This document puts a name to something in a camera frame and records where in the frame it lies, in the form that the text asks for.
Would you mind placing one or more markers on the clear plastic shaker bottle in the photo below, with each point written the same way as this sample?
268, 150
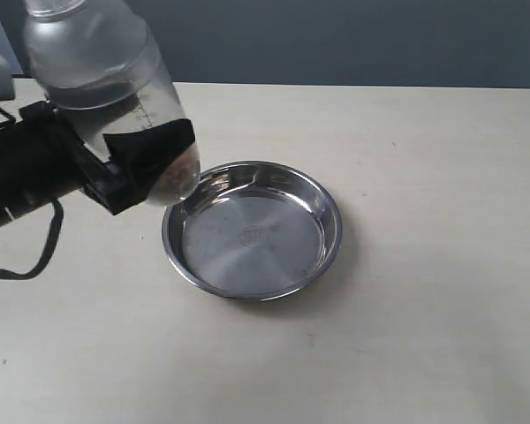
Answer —
98, 62

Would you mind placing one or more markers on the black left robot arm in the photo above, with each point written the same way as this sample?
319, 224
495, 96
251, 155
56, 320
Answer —
42, 158

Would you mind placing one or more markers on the round stainless steel plate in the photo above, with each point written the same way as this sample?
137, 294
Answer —
253, 231

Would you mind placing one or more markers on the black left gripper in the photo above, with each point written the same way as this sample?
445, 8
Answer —
176, 183

